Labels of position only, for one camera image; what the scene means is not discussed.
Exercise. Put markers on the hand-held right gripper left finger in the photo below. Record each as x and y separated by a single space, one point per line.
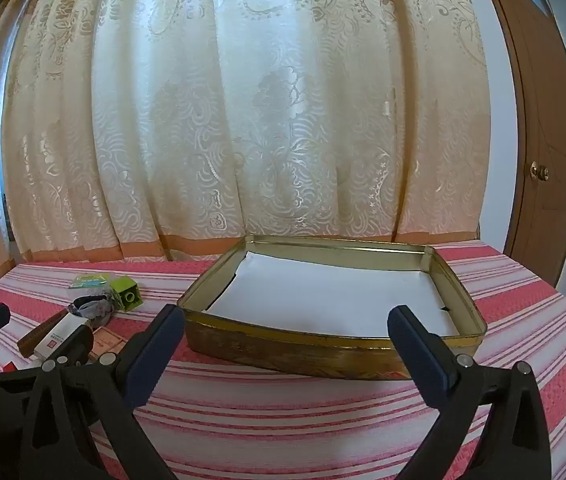
155 357

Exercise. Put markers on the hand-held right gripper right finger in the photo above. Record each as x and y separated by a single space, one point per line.
420 360

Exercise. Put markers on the white cardboard box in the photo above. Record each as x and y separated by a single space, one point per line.
55 337

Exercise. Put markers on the pink box with rubber band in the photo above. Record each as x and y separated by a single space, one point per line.
105 344

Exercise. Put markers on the green building block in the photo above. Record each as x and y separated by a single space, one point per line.
128 294

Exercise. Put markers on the gold metal tin box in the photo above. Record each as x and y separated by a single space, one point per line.
313 355

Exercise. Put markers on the black items in clear bag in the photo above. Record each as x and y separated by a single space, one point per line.
94 310

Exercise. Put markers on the green printed packet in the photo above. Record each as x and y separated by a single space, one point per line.
92 281

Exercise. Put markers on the white paper lining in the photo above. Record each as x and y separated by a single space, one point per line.
323 300

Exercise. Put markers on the pink striped cloth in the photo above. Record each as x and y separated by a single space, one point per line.
283 430

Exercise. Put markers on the brass door knob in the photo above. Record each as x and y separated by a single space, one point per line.
539 170

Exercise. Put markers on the cream patterned curtain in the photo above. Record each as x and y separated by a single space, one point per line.
263 110

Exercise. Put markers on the brown wooden door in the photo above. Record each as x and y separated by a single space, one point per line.
538 85

